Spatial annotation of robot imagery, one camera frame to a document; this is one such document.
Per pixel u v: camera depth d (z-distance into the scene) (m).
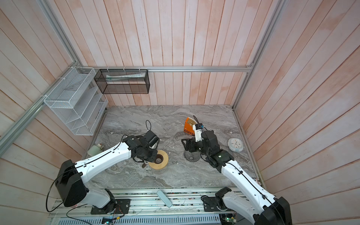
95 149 0.86
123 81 1.05
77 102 0.73
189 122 0.98
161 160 0.80
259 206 0.40
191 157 0.91
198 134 0.69
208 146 0.58
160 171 0.85
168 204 0.73
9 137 0.52
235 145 0.95
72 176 0.45
